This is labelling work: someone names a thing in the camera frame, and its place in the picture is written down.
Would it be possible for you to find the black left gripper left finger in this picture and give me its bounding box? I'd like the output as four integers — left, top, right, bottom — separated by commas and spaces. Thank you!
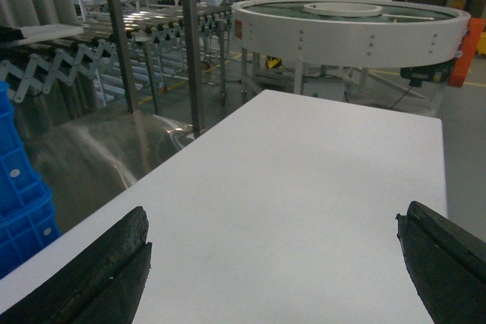
1, 206, 152, 323

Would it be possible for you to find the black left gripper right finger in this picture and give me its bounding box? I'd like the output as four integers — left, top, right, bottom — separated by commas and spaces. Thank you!
396, 201, 485, 323

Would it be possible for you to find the blue crate top left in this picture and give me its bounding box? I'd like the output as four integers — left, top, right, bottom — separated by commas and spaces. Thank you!
1, 81, 61, 278

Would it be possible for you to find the orange conveyor guard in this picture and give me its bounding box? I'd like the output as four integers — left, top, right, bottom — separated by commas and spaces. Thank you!
447, 17, 485, 88

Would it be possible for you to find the expandable roller conveyor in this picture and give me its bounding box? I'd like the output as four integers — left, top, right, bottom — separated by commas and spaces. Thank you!
0, 1, 233, 112

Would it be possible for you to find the white round turntable conveyor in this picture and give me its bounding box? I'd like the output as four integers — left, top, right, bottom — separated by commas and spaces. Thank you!
232, 0, 471, 116

